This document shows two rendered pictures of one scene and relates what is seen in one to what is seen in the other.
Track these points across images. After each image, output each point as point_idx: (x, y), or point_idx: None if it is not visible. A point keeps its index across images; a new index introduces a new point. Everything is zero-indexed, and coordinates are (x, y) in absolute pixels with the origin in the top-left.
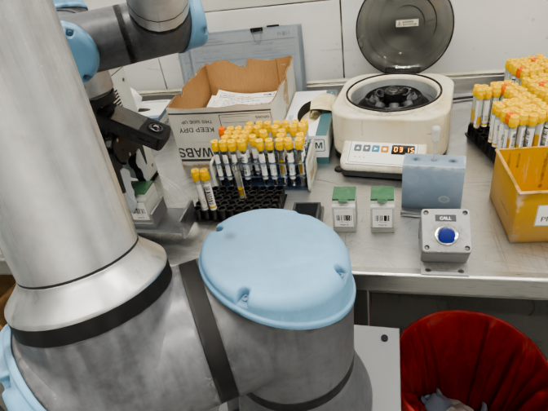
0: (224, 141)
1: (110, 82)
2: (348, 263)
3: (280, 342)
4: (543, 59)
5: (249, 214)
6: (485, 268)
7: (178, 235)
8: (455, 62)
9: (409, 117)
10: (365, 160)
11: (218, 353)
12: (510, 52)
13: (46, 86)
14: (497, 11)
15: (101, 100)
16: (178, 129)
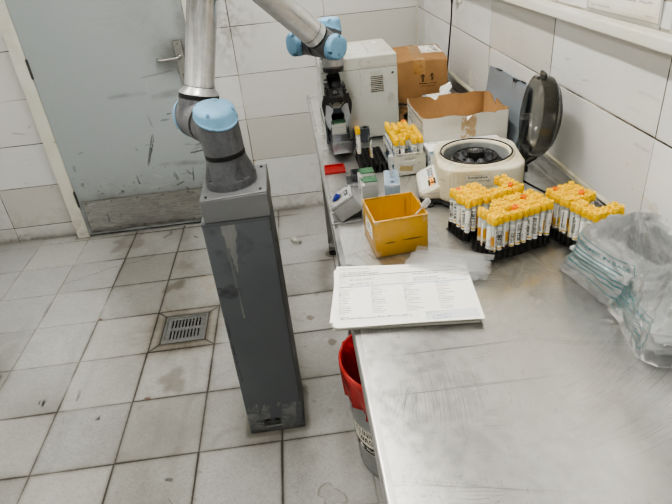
0: (387, 124)
1: (335, 64)
2: (212, 117)
3: (195, 124)
4: (584, 195)
5: (225, 100)
6: (340, 228)
7: (342, 155)
8: (587, 173)
9: (439, 161)
10: (420, 176)
11: (190, 118)
12: (613, 187)
13: (193, 43)
14: (610, 141)
15: (327, 70)
16: (408, 114)
